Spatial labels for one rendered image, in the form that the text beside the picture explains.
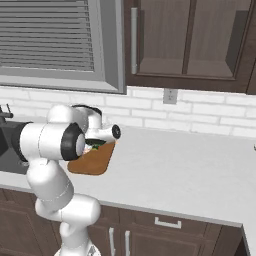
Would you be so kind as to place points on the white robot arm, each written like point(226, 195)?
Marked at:
point(46, 180)

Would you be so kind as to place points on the brown wooden cutting board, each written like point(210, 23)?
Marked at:
point(95, 163)

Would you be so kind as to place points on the small green and white item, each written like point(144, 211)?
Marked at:
point(94, 146)

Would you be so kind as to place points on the dark wood glass-front cupboard door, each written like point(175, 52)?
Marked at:
point(186, 40)

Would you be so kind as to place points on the dark wood base cupboard door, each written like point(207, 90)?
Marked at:
point(166, 245)
point(101, 238)
point(20, 223)

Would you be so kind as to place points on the dark wood drawer front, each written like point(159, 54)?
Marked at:
point(200, 225)

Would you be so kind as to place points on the black sink tap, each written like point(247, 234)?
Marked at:
point(4, 114)

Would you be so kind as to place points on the grey window blinds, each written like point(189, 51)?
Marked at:
point(46, 33)

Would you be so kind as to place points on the grey wall power outlet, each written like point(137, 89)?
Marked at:
point(170, 96)

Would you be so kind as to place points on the grey window frame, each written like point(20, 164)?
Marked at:
point(111, 43)

